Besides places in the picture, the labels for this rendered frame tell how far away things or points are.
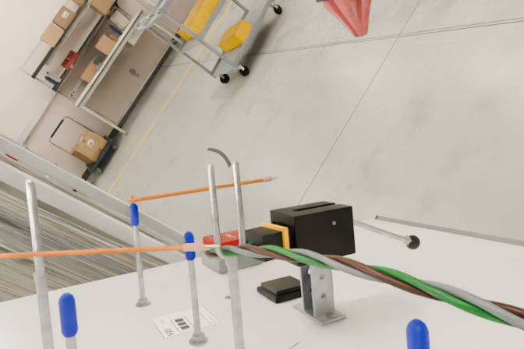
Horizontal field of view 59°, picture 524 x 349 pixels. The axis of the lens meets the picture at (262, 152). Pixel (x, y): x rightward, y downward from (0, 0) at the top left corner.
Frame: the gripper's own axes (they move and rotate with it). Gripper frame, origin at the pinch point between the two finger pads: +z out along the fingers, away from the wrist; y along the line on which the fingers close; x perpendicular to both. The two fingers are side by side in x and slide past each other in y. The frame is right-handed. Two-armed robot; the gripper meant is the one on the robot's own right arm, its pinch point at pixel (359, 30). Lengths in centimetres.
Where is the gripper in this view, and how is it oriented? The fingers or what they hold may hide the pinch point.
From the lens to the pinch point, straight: 78.8
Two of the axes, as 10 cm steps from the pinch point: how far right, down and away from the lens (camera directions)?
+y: 4.3, 1.4, -8.9
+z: 3.9, 8.6, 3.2
